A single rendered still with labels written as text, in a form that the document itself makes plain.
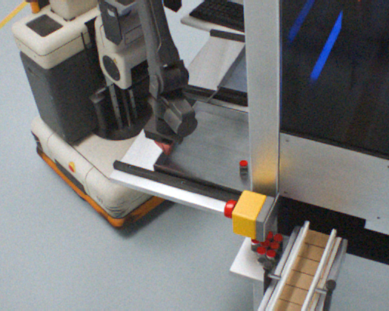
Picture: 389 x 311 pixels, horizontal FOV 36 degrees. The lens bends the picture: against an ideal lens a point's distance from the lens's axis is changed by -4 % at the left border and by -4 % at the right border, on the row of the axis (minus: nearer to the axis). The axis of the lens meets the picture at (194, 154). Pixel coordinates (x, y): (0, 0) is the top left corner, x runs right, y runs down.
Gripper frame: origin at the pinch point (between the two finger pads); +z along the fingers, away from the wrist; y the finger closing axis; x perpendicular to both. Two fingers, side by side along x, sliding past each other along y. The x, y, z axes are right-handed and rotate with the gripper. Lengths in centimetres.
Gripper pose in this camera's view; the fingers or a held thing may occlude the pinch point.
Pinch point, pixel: (167, 151)
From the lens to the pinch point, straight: 160.5
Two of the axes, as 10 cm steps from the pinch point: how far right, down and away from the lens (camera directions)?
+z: 0.1, 6.7, 7.4
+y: 9.1, 3.0, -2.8
